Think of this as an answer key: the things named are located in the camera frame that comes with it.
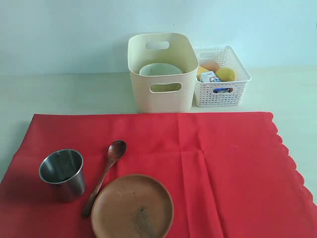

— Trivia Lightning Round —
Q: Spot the pale green ceramic bowl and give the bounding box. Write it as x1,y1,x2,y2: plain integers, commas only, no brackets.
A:
139,63,182,93

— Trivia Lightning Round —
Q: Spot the brown round plate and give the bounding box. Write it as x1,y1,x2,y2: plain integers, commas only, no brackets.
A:
91,174,174,238

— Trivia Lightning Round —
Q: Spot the dark wooden spoon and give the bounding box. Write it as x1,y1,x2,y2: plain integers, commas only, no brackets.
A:
81,140,127,218

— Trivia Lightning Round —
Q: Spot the white perforated plastic basket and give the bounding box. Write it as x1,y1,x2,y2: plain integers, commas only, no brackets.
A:
194,46,251,108

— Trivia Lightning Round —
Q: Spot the yellow cheese wedge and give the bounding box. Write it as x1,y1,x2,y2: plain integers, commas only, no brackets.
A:
197,66,209,81

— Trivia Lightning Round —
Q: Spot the brown egg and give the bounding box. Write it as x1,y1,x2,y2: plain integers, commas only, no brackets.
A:
201,61,220,73

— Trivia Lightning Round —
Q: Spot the yellow lemon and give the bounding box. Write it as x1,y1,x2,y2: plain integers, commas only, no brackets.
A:
215,67,236,82

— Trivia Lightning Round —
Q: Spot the red table cloth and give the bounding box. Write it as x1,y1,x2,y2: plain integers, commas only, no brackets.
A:
0,112,317,238

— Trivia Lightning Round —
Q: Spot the cream plastic storage bin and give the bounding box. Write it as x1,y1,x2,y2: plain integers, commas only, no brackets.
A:
127,33,199,113

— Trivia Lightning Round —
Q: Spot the stainless steel cup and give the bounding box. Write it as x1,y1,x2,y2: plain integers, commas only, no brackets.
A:
39,149,86,202

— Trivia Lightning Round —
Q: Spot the blue white milk carton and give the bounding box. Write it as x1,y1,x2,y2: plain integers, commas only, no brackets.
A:
199,71,233,93

